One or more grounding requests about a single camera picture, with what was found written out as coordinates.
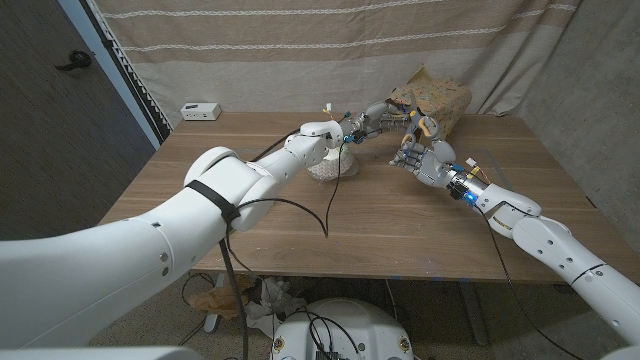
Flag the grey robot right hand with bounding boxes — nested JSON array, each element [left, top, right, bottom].
[[389, 139, 489, 201]]

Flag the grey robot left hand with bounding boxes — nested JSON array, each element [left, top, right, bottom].
[[349, 99, 416, 144]]

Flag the orange handled scissors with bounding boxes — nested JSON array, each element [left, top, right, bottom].
[[399, 92, 441, 146]]

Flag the floral patterned cloth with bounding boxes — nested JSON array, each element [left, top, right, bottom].
[[387, 64, 474, 140]]

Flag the crumpled white paper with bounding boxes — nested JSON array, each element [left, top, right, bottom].
[[243, 277, 309, 340]]

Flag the crumpled brown paper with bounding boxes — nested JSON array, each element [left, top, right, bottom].
[[187, 273, 255, 321]]

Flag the bag of white candies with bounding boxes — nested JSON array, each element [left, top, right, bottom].
[[307, 147, 359, 182]]

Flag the beige striped curtain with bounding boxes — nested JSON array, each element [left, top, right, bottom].
[[92, 0, 584, 129]]

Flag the grey table leg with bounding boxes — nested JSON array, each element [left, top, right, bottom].
[[457, 279, 491, 347]]

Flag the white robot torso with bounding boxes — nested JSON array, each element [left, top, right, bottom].
[[268, 297, 415, 360]]

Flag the white power strip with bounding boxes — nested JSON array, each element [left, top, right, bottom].
[[180, 102, 223, 122]]

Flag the white table leg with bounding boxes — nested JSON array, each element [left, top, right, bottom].
[[203, 272, 226, 334]]

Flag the dark wooden door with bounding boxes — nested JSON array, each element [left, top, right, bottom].
[[0, 0, 157, 241]]

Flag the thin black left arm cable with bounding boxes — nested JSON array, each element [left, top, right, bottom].
[[234, 142, 346, 239]]

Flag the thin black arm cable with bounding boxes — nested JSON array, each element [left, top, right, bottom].
[[234, 142, 346, 239], [477, 207, 586, 360]]

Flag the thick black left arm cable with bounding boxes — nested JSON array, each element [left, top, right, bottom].
[[249, 127, 302, 164]]

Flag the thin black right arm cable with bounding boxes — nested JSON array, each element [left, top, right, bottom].
[[477, 207, 586, 360]]

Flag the black torso cables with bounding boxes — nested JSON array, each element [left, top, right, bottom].
[[297, 307, 362, 360]]

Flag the black curtain frame pole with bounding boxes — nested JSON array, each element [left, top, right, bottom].
[[79, 0, 174, 146]]

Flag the black door handle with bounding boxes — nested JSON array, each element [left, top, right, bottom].
[[54, 49, 93, 72]]

